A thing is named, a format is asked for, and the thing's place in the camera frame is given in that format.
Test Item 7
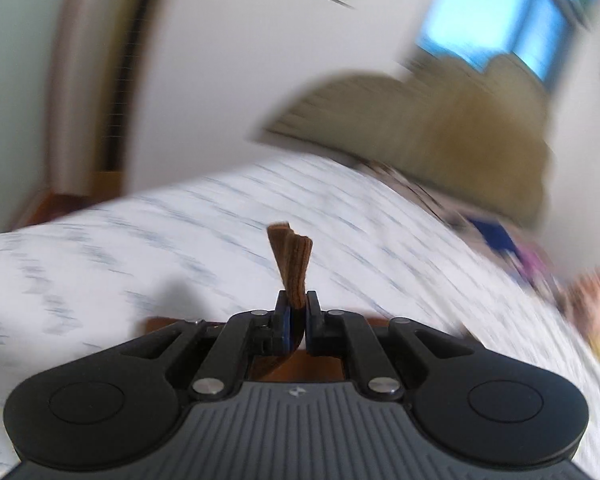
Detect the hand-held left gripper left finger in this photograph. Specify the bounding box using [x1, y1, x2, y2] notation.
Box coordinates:
[115, 290, 295, 402]

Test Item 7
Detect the olive tufted headboard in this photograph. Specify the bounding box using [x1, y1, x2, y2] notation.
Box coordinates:
[252, 55, 556, 228]

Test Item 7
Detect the window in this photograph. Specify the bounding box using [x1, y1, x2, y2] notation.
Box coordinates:
[415, 0, 600, 92]

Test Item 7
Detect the brown knit garment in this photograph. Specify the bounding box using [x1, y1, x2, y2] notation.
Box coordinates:
[145, 221, 396, 383]

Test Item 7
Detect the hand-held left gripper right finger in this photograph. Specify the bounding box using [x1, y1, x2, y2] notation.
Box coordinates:
[305, 290, 486, 402]

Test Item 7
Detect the door frame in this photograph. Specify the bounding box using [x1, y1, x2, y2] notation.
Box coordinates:
[45, 0, 181, 196]

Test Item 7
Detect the pink cloth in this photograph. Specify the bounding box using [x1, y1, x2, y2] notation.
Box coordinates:
[562, 269, 600, 337]

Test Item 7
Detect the white script-printed bed sheet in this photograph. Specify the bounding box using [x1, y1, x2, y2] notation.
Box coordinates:
[0, 152, 600, 480]

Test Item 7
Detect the purple cloth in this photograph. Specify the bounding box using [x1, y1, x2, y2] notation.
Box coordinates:
[516, 244, 557, 288]

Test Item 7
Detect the blue cloth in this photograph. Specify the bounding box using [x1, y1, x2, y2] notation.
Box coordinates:
[467, 217, 520, 255]

